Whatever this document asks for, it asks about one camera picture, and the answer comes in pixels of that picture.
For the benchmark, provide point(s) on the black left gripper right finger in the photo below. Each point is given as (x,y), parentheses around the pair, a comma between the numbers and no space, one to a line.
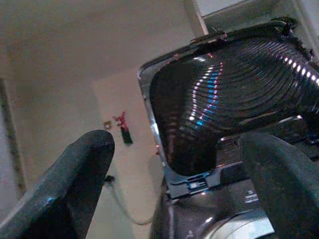
(281,181)

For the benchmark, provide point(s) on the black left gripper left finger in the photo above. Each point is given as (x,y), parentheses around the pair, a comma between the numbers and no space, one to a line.
(64,184)

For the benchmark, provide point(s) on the black top-loading washing machine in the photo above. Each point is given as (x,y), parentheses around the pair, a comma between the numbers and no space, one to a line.
(194,214)

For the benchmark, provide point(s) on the small metal wall hook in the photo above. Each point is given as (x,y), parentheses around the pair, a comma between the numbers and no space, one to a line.
(107,125)

